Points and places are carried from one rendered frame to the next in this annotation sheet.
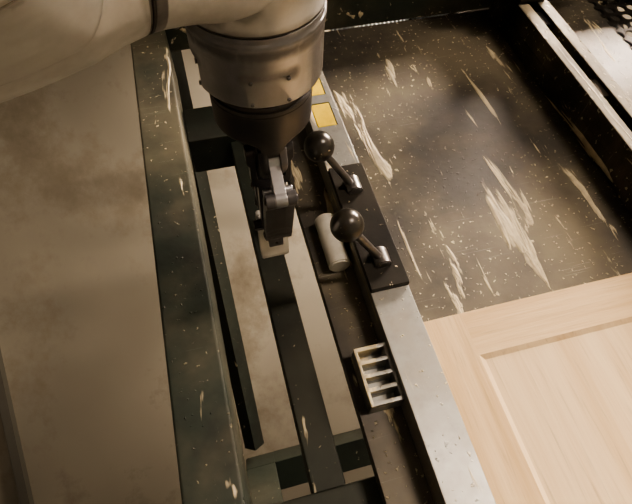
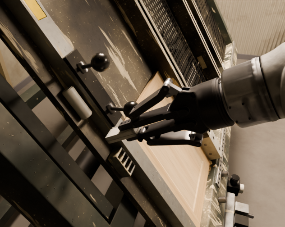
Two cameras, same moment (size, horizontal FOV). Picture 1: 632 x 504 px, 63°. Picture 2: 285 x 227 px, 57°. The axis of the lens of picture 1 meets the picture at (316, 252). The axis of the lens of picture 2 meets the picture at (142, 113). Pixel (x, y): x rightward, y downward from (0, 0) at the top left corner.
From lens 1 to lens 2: 60 cm
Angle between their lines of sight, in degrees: 68
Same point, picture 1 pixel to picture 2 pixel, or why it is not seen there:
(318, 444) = (100, 200)
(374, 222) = (99, 88)
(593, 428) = not seen: hidden behind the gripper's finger
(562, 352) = not seen: hidden behind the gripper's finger
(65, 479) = not seen: outside the picture
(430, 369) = (139, 149)
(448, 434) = (151, 169)
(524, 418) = (153, 148)
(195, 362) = (81, 212)
